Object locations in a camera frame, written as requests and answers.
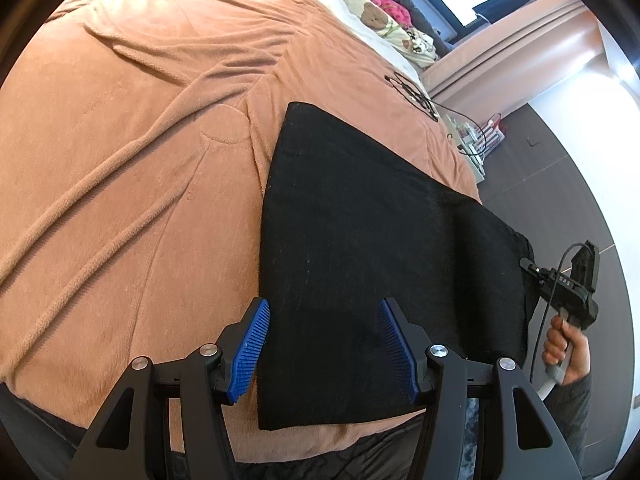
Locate dark brown pillow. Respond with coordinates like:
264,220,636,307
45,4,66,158
385,0,458,46

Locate spotted white cloth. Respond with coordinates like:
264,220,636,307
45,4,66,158
400,27,438,67

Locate person's right hand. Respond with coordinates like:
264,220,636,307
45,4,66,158
543,316,592,386

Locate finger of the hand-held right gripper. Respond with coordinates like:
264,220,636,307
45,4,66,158
520,258,552,286

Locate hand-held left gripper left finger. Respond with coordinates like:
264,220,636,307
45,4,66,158
74,297,271,480

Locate black pants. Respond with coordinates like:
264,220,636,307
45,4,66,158
256,101,535,432

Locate pinkish brown curtain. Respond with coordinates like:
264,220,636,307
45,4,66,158
425,0,608,106

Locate person's right forearm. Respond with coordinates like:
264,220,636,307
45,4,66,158
542,374,603,480

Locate pink cloth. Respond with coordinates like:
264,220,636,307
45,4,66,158
360,0,416,28

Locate black cord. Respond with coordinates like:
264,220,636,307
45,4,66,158
385,72,493,153

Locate white nightstand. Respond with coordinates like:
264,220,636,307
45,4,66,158
447,112,506,183

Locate brown fleece blanket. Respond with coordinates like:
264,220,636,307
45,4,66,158
0,0,483,463

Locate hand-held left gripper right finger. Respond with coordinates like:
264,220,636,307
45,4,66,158
377,297,583,480

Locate teddy bear pillow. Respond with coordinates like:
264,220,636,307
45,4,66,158
280,0,441,76

